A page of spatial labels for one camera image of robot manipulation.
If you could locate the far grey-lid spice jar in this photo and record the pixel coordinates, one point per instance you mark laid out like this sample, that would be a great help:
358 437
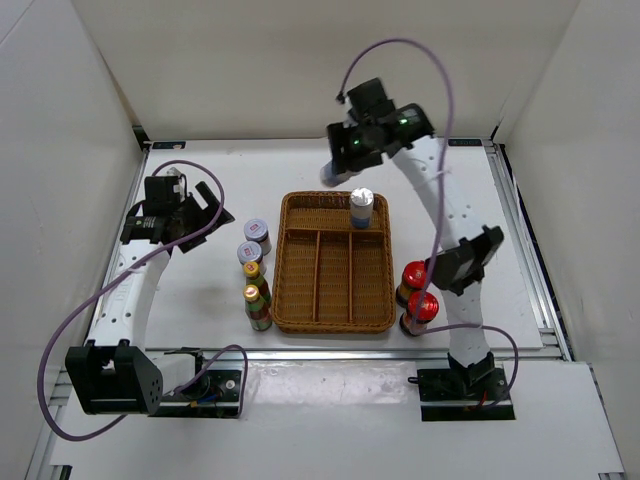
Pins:
257 230

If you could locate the far yellow-cap sauce bottle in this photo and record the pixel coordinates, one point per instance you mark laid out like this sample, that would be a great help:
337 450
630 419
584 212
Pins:
254 276

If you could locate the near yellow-cap sauce bottle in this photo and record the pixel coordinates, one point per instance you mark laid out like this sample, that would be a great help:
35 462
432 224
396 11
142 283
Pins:
256 308

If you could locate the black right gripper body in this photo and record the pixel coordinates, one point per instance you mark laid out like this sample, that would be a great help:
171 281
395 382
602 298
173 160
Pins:
361 142

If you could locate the red-lid sauce jar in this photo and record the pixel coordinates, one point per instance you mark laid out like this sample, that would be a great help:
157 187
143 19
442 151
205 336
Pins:
419 313
412 280

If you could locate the far red-lid sauce jar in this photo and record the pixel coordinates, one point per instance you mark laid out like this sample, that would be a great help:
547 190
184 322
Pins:
412 280

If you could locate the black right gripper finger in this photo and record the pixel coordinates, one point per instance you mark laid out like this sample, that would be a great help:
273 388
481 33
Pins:
365 161
340 138

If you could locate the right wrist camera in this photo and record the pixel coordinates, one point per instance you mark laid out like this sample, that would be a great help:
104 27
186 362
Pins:
369 99

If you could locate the near grey-lid spice jar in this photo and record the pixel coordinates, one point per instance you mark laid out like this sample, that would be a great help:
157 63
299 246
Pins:
251 251

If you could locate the brown wicker divided tray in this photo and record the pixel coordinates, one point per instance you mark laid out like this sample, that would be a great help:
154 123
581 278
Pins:
330 277

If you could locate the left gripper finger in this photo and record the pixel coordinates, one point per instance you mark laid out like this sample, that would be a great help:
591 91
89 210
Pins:
211 201
220 217

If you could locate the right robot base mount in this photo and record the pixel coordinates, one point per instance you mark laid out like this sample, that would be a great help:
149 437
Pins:
443 397

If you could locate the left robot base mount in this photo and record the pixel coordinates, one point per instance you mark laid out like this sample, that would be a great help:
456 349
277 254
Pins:
210 390

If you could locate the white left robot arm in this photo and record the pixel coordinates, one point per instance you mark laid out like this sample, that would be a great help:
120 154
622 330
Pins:
111 372

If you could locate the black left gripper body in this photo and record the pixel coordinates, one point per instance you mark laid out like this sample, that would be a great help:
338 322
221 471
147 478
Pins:
192 217

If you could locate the near red-lid sauce jar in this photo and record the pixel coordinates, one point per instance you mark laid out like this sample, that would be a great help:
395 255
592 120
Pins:
419 313

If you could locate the grey-lid spice jar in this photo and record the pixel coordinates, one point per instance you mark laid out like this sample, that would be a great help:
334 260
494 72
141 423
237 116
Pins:
251 251
257 230

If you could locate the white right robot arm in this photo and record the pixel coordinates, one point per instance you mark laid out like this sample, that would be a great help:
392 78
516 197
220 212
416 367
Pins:
462 245

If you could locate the yellow-cap sauce bottle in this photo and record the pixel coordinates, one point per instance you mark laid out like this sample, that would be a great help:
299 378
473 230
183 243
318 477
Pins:
254 276
256 308

